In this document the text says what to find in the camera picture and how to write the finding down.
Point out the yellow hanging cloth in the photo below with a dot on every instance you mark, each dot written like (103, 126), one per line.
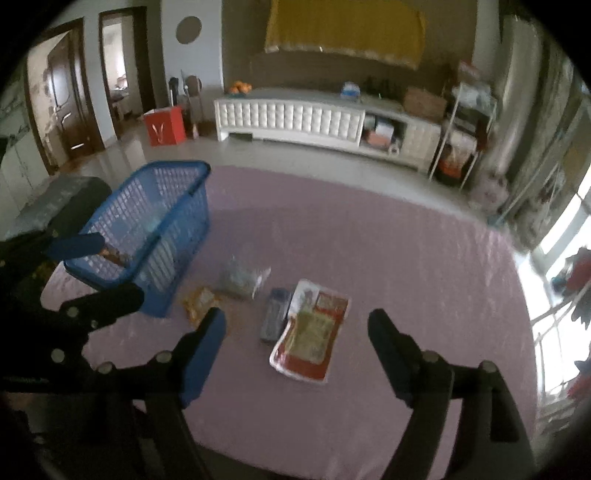
(346, 27)

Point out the brown cardboard box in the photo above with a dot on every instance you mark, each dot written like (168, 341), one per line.
(425, 104)

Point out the slim dark blue snack packet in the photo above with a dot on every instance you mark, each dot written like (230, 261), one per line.
(274, 316)

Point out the blue plastic basket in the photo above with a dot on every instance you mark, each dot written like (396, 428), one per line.
(175, 217)

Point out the hanging clothes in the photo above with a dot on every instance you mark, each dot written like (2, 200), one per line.
(577, 272)

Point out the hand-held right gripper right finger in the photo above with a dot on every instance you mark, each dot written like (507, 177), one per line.
(392, 357)

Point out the silver tower air conditioner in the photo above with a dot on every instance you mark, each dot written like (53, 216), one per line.
(515, 101)

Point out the pink printed bag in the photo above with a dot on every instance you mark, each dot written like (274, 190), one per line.
(490, 190)

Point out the large red white snack packet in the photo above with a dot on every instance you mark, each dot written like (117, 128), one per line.
(323, 302)

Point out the clear pale green snack packet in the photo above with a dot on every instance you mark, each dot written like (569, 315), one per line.
(240, 279)

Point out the white tufted media cabinet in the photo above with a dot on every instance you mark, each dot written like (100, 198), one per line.
(295, 117)

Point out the blue tissue box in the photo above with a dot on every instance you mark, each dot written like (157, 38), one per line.
(351, 91)

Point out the white cupboard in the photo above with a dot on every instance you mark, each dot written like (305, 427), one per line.
(16, 166)

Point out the orange box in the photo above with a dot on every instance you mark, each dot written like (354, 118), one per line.
(379, 139)

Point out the white shelf rack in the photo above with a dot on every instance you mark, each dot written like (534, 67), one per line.
(466, 120)

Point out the orange snack packet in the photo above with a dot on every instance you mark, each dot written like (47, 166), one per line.
(201, 304)

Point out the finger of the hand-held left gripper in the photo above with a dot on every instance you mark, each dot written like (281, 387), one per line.
(104, 302)
(76, 245)

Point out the round brown wall disc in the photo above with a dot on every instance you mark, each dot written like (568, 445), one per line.
(189, 28)

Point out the grey patterned curtain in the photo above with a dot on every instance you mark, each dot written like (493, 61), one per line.
(549, 138)

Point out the dark red yellow snack packet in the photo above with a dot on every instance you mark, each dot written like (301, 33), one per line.
(114, 256)

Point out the grey patterned chair cover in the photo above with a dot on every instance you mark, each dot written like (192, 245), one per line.
(51, 198)

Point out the dark wooden door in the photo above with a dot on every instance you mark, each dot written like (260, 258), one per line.
(64, 101)

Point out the red gift box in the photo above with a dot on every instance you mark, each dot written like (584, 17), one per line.
(164, 125)

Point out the pile of oranges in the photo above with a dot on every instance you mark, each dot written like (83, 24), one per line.
(241, 87)

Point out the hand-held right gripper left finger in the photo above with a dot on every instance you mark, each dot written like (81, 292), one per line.
(203, 355)

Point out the red black box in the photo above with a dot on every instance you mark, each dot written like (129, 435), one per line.
(450, 169)

